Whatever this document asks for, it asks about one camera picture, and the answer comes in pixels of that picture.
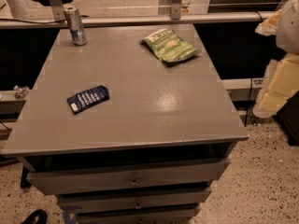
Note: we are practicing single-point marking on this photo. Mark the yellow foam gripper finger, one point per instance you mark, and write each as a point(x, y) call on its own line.
point(280, 83)

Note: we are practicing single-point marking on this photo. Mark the silver blue redbull can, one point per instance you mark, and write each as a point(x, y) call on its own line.
point(75, 26)

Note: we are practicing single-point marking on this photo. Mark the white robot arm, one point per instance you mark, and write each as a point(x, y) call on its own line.
point(284, 25)

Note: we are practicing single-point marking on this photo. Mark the top grey drawer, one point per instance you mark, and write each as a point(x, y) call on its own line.
point(128, 177)

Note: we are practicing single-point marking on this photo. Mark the grey drawer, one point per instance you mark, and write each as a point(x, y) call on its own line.
point(128, 177)
point(130, 216)
point(136, 200)

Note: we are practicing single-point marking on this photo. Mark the green chips bag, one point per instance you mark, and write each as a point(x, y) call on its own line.
point(168, 47)

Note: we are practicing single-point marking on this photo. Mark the middle grey drawer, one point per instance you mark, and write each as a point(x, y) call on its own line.
point(136, 200)

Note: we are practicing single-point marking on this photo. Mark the bottom grey drawer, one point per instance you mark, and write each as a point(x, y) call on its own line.
point(130, 216)

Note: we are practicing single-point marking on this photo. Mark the grey drawer cabinet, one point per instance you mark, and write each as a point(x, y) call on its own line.
point(155, 113)

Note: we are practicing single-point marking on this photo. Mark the dark blue snack packet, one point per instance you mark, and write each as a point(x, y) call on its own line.
point(88, 98)

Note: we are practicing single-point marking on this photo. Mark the small clear glass object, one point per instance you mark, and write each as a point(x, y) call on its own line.
point(21, 92)

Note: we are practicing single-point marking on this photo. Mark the black shoe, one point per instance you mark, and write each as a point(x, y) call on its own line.
point(39, 216)

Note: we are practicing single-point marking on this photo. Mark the grey metal rail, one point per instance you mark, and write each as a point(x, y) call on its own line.
point(143, 20)

